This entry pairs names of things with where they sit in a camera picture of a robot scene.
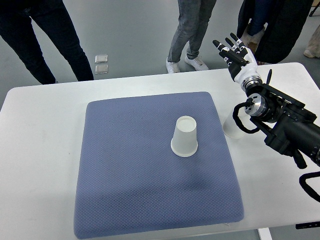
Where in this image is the beige shoe at right edge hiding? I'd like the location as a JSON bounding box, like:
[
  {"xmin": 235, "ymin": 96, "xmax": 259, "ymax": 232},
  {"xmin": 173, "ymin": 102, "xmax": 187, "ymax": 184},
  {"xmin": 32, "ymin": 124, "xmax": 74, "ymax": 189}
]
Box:
[{"xmin": 303, "ymin": 25, "xmax": 320, "ymax": 58}]

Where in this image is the black table control panel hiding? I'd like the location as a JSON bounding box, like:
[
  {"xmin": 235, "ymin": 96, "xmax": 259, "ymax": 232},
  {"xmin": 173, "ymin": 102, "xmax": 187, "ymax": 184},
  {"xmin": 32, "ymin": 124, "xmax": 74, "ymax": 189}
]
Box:
[{"xmin": 295, "ymin": 221, "xmax": 320, "ymax": 230}]

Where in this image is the person in dark trousers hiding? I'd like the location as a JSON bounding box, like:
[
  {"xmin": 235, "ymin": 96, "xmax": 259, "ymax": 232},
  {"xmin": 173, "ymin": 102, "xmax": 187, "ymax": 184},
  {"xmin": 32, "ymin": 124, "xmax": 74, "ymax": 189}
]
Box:
[{"xmin": 0, "ymin": 0, "xmax": 94, "ymax": 85}]

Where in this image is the blue quilted cushion mat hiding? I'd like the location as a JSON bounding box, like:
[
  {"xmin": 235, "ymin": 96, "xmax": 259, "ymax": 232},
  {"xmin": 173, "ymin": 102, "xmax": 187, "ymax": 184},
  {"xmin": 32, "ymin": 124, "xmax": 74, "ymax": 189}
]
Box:
[{"xmin": 74, "ymin": 91, "xmax": 244, "ymax": 239}]

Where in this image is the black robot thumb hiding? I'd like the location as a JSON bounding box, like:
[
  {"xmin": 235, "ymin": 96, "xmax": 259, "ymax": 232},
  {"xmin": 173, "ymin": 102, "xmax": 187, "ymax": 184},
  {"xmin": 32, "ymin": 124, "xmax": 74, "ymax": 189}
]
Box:
[{"xmin": 219, "ymin": 47, "xmax": 248, "ymax": 67}]

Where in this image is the white paper cup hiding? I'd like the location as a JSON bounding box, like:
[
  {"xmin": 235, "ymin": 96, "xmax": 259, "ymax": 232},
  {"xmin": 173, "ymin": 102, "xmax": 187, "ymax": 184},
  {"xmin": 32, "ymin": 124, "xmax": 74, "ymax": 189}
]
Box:
[
  {"xmin": 222, "ymin": 109, "xmax": 245, "ymax": 139},
  {"xmin": 170, "ymin": 115, "xmax": 198, "ymax": 158}
]

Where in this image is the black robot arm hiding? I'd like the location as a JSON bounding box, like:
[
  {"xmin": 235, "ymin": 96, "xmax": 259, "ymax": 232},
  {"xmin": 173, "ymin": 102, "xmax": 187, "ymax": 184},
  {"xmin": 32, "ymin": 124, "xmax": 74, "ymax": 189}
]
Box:
[{"xmin": 212, "ymin": 33, "xmax": 320, "ymax": 169}]

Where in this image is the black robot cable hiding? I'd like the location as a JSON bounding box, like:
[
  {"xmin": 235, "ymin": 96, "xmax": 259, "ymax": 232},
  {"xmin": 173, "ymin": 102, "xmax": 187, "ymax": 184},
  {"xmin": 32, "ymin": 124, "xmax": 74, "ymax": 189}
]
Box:
[{"xmin": 298, "ymin": 171, "xmax": 320, "ymax": 201}]

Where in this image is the white table leg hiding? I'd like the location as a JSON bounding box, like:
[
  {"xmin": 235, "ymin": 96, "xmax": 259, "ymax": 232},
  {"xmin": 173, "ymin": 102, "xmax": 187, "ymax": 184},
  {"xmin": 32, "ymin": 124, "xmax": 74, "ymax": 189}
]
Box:
[{"xmin": 257, "ymin": 227, "xmax": 273, "ymax": 240}]

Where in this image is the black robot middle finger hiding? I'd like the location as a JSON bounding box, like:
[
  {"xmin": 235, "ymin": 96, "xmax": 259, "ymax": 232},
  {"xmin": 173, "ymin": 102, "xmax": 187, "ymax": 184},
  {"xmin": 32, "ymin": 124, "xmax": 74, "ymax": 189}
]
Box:
[{"xmin": 225, "ymin": 37, "xmax": 238, "ymax": 52}]

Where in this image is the white paper cup on mat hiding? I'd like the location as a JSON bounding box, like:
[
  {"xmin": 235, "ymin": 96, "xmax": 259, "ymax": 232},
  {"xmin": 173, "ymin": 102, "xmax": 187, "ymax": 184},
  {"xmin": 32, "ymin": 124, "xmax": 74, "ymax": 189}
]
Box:
[{"xmin": 170, "ymin": 115, "xmax": 198, "ymax": 158}]

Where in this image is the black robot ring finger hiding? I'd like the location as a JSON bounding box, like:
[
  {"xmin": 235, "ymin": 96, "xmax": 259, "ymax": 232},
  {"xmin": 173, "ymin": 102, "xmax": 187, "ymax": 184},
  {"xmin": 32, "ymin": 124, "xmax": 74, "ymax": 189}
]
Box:
[{"xmin": 230, "ymin": 32, "xmax": 243, "ymax": 49}]

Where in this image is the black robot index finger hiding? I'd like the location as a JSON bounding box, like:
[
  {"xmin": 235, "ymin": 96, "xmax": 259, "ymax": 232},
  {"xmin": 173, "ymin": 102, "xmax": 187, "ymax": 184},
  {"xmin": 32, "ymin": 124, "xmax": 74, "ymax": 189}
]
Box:
[{"xmin": 212, "ymin": 40, "xmax": 230, "ymax": 52}]

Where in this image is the upper metal floor plate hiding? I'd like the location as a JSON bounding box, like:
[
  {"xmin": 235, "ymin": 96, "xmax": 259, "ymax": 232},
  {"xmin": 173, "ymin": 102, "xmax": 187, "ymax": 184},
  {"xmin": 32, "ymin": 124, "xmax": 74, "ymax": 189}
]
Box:
[{"xmin": 95, "ymin": 54, "xmax": 108, "ymax": 64}]

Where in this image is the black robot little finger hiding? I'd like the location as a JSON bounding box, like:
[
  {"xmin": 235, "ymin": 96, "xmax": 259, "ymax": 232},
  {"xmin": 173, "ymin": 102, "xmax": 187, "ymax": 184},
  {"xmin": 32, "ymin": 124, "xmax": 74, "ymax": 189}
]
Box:
[{"xmin": 237, "ymin": 48, "xmax": 247, "ymax": 57}]

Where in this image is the person in black coat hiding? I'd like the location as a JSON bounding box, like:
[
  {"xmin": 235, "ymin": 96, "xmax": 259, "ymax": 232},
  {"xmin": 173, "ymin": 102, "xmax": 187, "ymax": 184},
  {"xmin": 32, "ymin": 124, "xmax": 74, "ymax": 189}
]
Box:
[{"xmin": 236, "ymin": 0, "xmax": 313, "ymax": 65}]

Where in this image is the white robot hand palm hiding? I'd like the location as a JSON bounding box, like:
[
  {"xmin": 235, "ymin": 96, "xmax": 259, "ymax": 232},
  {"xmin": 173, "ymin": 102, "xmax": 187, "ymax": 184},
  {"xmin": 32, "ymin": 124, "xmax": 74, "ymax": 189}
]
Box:
[{"xmin": 228, "ymin": 46, "xmax": 261, "ymax": 84}]

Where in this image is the person in grey jeans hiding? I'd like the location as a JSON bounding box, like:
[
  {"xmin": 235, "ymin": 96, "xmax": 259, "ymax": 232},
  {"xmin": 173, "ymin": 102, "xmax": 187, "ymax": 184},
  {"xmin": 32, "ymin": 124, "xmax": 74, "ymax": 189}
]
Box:
[{"xmin": 165, "ymin": 0, "xmax": 216, "ymax": 74}]

